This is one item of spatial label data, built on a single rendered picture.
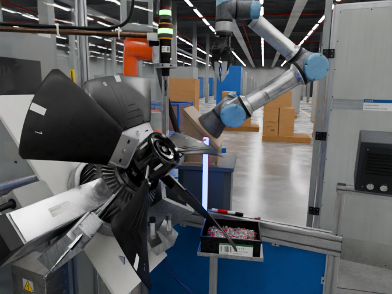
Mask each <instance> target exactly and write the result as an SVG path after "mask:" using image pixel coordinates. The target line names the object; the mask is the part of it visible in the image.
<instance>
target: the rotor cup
mask: <svg viewBox="0 0 392 294"><path fill-rule="evenodd" d="M146 142H147V145H145V146H144V147H143V148H142V149H141V150H140V147H141V146H142V145H144V144H145V143H146ZM162 146H165V147H166V148H167V152H164V151H163V149H162ZM179 163H180V155H179V152H178V150H177V148H176V146H175V144H174V143H173V142H172V141H171V140H170V139H169V138H168V137H167V136H165V135H163V134H161V133H159V132H153V133H150V134H149V135H148V136H147V137H146V138H145V139H144V140H142V141H141V142H140V143H139V144H138V146H137V148H136V150H135V153H134V155H133V157H132V159H131V161H130V164H129V166H128V167H127V169H124V168H122V167H118V170H119V172H120V174H121V176H122V178H123V179H124V181H125V182H126V183H127V184H128V185H129V186H130V187H132V188H133V189H135V190H137V191H138V189H139V188H140V182H141V181H143V180H144V174H145V167H146V164H148V166H149V175H150V179H149V182H150V183H151V186H150V187H149V190H150V192H151V191H153V190H154V189H155V188H156V187H157V186H158V184H159V179H161V178H162V177H164V176H165V175H166V174H167V173H169V172H170V171H172V170H173V169H174V168H175V167H177V166H178V164H179ZM159 164H162V166H160V167H159V168H158V169H157V170H156V171H155V170H154V168H156V167H157V166H158V165H159Z"/></svg>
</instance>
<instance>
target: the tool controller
mask: <svg viewBox="0 0 392 294"><path fill-rule="evenodd" d="M353 176H354V189H355V190H357V191H366V192H371V193H380V194H388V195H392V132H386V131H367V130H360V132H359V140H358V148H357V153H356V162H355V170H354V175H353Z"/></svg>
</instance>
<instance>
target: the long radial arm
mask: <svg viewBox="0 0 392 294"><path fill-rule="evenodd" d="M111 196H112V193H111V191H110V190H109V188H108V186H107V185H106V184H105V182H104V180H103V179H102V178H98V179H96V180H93V181H91V182H88V183H86V184H83V185H80V186H78V187H75V188H72V189H70V190H67V191H64V192H62V193H59V194H57V195H54V196H52V197H49V198H46V199H43V200H41V201H38V202H35V203H33V204H30V205H28V206H25V207H23V208H20V209H17V210H15V211H12V212H9V213H6V215H7V217H8V219H9V220H10V222H11V224H12V225H13V227H14V228H15V230H16V231H17V233H18V235H19V236H20V238H21V240H22V242H23V243H24V246H23V247H22V248H20V249H19V250H18V251H17V252H16V253H15V254H14V255H13V256H11V258H9V259H8V260H7V261H6V262H5V263H3V264H2V265H1V266H3V265H5V264H7V263H9V262H11V261H13V260H14V259H16V258H18V257H20V256H22V255H24V254H26V253H28V252H30V251H32V250H33V249H35V248H37V247H39V246H41V245H43V244H44V243H46V242H49V241H50V240H52V239H54V238H56V237H58V236H59V235H60V234H62V233H63V232H64V231H66V230H67V229H68V228H69V227H70V226H71V225H73V224H74V223H75V222H76V221H77V220H78V219H79V218H81V217H82V216H83V215H84V214H85V213H87V211H88V212H89V213H91V212H93V213H95V212H96V211H97V210H98V209H99V208H100V207H102V206H103V205H104V204H105V203H106V201H107V200H108V199H109V198H110V197H111Z"/></svg>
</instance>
